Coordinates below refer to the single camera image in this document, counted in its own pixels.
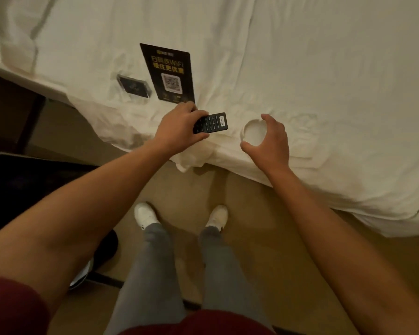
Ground person's right hand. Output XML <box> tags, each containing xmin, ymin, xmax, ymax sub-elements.
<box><xmin>240</xmin><ymin>114</ymin><xmax>291</xmax><ymax>175</ymax></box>

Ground person's left hand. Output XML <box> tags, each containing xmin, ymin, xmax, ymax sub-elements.
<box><xmin>154</xmin><ymin>101</ymin><xmax>210</xmax><ymax>157</ymax></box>

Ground white round ashtray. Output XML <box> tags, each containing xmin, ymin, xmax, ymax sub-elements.
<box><xmin>241</xmin><ymin>118</ymin><xmax>269</xmax><ymax>147</ymax></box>

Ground black remote control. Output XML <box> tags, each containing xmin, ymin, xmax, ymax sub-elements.
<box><xmin>193</xmin><ymin>112</ymin><xmax>228</xmax><ymax>134</ymax></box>

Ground person's left forearm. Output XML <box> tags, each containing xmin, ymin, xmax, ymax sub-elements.
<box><xmin>0</xmin><ymin>140</ymin><xmax>172</xmax><ymax>312</ymax></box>

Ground person's right forearm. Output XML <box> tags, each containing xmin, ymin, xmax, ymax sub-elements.
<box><xmin>265</xmin><ymin>167</ymin><xmax>419</xmax><ymax>335</ymax></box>

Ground black printed sign card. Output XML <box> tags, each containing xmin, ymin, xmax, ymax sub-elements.
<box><xmin>140</xmin><ymin>43</ymin><xmax>195</xmax><ymax>104</ymax></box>

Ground person's right white shoe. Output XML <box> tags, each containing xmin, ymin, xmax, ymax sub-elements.
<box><xmin>205</xmin><ymin>205</ymin><xmax>229</xmax><ymax>233</ymax></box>

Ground person's white shoe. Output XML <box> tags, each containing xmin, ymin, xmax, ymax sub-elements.
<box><xmin>134</xmin><ymin>203</ymin><xmax>160</xmax><ymax>231</ymax></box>
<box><xmin>205</xmin><ymin>205</ymin><xmax>229</xmax><ymax>233</ymax></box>

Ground clear acrylic card holder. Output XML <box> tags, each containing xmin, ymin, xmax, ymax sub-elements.
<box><xmin>116</xmin><ymin>74</ymin><xmax>151</xmax><ymax>100</ymax></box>

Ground white bed sheet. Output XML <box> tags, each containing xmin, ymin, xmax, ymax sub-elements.
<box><xmin>0</xmin><ymin>0</ymin><xmax>419</xmax><ymax>238</ymax></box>

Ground person's left white shoe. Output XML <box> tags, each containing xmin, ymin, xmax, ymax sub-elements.
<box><xmin>134</xmin><ymin>203</ymin><xmax>160</xmax><ymax>231</ymax></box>

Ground person's grey trousers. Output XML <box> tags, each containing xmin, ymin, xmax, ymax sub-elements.
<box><xmin>104</xmin><ymin>223</ymin><xmax>275</xmax><ymax>335</ymax></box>

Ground black round waste bin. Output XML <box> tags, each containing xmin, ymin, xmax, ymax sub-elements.
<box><xmin>69</xmin><ymin>229</ymin><xmax>119</xmax><ymax>291</ymax></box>

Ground dark wooden nightstand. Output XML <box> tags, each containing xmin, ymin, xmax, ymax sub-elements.
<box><xmin>0</xmin><ymin>71</ymin><xmax>100</xmax><ymax>241</ymax></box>

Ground person's red shirt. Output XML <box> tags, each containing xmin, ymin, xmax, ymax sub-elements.
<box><xmin>0</xmin><ymin>275</ymin><xmax>276</xmax><ymax>335</ymax></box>

